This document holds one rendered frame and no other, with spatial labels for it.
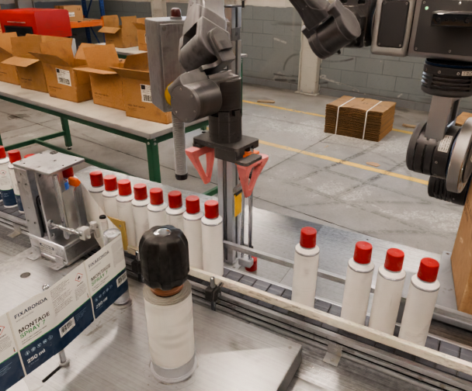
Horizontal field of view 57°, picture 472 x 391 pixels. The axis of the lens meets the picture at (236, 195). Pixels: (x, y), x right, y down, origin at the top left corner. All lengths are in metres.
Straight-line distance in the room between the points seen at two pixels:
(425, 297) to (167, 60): 0.69
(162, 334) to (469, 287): 0.69
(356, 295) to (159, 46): 0.65
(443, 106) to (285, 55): 6.02
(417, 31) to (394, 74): 5.23
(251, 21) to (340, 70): 1.72
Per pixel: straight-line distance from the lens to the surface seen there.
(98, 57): 3.27
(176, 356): 0.84
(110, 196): 1.19
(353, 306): 0.95
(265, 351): 0.93
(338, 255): 1.31
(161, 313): 0.77
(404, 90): 6.42
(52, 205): 1.20
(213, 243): 1.04
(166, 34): 0.96
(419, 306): 0.91
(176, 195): 1.06
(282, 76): 7.23
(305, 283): 0.96
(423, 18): 1.21
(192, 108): 0.66
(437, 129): 1.24
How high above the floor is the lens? 1.55
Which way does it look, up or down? 26 degrees down
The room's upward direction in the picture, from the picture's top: straight up
